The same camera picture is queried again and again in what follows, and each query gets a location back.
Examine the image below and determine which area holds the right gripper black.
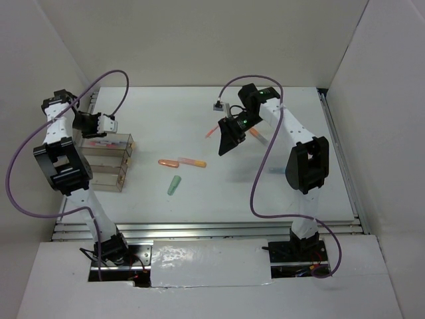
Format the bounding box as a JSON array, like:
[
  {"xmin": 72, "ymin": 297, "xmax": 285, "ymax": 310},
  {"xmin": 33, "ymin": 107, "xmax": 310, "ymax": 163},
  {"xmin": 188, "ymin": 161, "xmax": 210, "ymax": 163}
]
[{"xmin": 218, "ymin": 110, "xmax": 263, "ymax": 156}]

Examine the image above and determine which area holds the orange pink highlighter marker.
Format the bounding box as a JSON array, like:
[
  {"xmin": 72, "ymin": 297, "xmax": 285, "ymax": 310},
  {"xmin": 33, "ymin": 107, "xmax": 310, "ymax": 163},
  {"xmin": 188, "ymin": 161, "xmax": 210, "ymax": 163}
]
[{"xmin": 177, "ymin": 158, "xmax": 207, "ymax": 168}]

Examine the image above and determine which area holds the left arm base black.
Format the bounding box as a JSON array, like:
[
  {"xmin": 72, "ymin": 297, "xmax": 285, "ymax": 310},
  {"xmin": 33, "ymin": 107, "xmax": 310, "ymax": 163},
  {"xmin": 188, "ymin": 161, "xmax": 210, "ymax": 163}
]
[{"xmin": 79, "ymin": 244, "xmax": 153, "ymax": 288}]

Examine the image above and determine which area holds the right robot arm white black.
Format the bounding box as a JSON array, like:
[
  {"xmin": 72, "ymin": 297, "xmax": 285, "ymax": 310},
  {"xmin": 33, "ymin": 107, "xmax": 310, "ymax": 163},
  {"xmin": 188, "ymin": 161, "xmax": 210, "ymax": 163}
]
[{"xmin": 218, "ymin": 84, "xmax": 329, "ymax": 261}]

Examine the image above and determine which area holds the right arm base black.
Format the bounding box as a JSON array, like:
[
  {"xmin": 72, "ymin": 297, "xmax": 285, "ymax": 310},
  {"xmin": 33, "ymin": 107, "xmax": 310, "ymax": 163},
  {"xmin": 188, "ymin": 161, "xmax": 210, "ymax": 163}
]
[{"xmin": 262, "ymin": 241, "xmax": 331, "ymax": 278}]

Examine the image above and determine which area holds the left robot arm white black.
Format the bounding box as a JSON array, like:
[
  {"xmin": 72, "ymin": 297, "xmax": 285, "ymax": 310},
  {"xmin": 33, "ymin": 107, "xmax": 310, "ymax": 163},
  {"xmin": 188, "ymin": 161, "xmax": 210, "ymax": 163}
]
[{"xmin": 33, "ymin": 89, "xmax": 131, "ymax": 266}]

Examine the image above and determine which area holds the orange capped clear marker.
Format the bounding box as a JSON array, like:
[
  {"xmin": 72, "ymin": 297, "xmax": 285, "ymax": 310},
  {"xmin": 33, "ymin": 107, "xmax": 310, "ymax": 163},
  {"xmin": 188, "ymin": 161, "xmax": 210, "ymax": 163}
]
[{"xmin": 249, "ymin": 128, "xmax": 268, "ymax": 146}]

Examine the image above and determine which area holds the clear drawer organizer middle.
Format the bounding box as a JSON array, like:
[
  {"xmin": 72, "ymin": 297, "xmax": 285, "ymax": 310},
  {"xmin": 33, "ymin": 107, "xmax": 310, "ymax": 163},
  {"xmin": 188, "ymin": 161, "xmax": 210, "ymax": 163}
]
[{"xmin": 86, "ymin": 155, "xmax": 131, "ymax": 171}]

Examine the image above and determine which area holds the clear drawer organizer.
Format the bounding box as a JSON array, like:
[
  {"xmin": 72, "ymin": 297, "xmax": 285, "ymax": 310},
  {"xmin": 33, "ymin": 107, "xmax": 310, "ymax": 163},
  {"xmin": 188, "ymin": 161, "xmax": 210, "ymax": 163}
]
[
  {"xmin": 79, "ymin": 134, "xmax": 135, "ymax": 157},
  {"xmin": 90, "ymin": 166, "xmax": 126, "ymax": 192},
  {"xmin": 86, "ymin": 155, "xmax": 131, "ymax": 171}
]

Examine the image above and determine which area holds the clear drawer organizer far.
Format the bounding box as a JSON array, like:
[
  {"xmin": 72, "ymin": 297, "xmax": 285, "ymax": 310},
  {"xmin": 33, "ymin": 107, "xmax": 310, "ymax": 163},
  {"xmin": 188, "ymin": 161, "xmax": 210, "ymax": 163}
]
[{"xmin": 79, "ymin": 134, "xmax": 135, "ymax": 157}]

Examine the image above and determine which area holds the blue capped clear marker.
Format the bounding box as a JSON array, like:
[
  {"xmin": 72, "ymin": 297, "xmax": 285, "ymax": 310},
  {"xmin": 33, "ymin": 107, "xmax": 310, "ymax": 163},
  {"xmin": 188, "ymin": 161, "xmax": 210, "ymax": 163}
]
[{"xmin": 268, "ymin": 167, "xmax": 286, "ymax": 175}]

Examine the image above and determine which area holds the clear drawer organizer near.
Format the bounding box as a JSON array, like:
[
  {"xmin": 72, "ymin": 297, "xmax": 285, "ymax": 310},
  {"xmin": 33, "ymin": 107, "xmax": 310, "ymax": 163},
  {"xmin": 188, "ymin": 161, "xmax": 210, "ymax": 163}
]
[{"xmin": 90, "ymin": 166, "xmax": 126, "ymax": 192}]

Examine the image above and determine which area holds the green translucent cap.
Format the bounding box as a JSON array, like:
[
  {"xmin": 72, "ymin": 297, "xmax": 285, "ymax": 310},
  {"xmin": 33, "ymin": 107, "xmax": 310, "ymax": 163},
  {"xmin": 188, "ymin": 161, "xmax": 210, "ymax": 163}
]
[{"xmin": 167, "ymin": 175, "xmax": 181, "ymax": 196}]

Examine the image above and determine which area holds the white foil sheet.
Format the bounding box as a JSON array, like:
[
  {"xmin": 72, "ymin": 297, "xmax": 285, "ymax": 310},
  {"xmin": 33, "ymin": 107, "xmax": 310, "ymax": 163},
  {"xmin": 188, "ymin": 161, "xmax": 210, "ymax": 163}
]
[{"xmin": 151, "ymin": 239, "xmax": 272, "ymax": 288}]

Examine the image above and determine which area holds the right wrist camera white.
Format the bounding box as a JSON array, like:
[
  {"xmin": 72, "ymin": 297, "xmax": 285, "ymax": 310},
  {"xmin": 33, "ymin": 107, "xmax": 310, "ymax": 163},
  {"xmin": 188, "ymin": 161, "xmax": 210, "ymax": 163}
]
[{"xmin": 213, "ymin": 100, "xmax": 230, "ymax": 118}]

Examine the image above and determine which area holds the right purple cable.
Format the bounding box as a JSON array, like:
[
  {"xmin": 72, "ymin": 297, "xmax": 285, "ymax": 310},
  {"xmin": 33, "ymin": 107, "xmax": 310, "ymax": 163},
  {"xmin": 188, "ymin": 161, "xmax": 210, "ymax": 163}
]
[{"xmin": 217, "ymin": 74, "xmax": 342, "ymax": 277}]

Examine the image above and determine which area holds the purple cable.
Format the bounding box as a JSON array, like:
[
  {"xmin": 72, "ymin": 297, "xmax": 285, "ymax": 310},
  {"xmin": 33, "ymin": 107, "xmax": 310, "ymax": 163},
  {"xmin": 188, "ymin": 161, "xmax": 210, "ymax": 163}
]
[
  {"xmin": 217, "ymin": 74, "xmax": 342, "ymax": 277},
  {"xmin": 6, "ymin": 69, "xmax": 130, "ymax": 283}
]

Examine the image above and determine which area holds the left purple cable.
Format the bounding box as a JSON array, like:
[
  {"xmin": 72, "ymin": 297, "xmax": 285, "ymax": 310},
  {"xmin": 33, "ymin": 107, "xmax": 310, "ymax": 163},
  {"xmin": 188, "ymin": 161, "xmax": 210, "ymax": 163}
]
[{"xmin": 6, "ymin": 69, "xmax": 130, "ymax": 283}]

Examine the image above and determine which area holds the aluminium frame rail front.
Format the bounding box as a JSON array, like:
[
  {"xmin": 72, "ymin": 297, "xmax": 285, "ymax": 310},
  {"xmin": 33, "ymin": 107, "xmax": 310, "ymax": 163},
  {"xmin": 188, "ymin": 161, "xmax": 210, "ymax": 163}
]
[{"xmin": 51, "ymin": 218, "xmax": 363, "ymax": 242}]

